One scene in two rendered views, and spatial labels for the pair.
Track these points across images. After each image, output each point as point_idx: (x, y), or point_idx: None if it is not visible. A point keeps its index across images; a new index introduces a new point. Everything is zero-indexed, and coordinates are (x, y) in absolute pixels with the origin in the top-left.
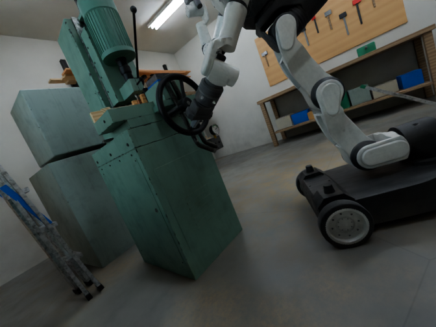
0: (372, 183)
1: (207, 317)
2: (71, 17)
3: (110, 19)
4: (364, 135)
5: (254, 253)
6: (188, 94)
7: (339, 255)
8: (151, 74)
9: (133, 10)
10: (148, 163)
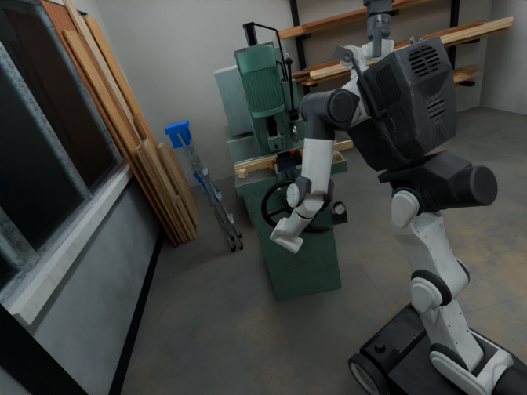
0: (427, 379)
1: (260, 331)
2: (239, 49)
3: (259, 83)
4: (455, 347)
5: (320, 319)
6: None
7: (350, 383)
8: (274, 163)
9: (287, 64)
10: (259, 226)
